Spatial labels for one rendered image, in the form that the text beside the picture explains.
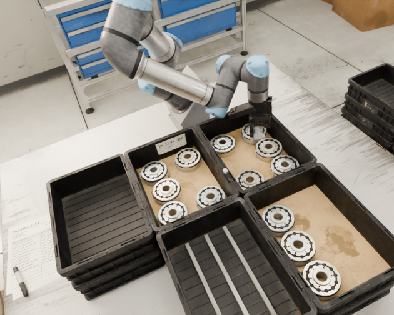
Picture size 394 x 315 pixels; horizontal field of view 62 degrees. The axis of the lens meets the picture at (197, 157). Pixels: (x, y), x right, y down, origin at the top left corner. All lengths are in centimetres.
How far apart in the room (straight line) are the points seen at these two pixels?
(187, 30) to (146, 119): 156
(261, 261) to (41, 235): 89
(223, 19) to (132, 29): 230
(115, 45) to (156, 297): 82
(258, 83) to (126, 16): 47
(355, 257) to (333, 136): 67
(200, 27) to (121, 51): 221
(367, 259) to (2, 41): 354
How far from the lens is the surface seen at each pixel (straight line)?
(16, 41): 385
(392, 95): 229
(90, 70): 307
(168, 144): 133
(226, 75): 118
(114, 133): 177
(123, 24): 108
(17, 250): 152
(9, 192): 176
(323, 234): 114
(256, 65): 112
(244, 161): 130
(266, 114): 126
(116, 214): 125
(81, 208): 133
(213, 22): 329
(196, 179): 126
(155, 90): 146
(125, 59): 108
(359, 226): 116
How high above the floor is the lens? 180
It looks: 46 degrees down
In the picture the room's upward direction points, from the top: 11 degrees counter-clockwise
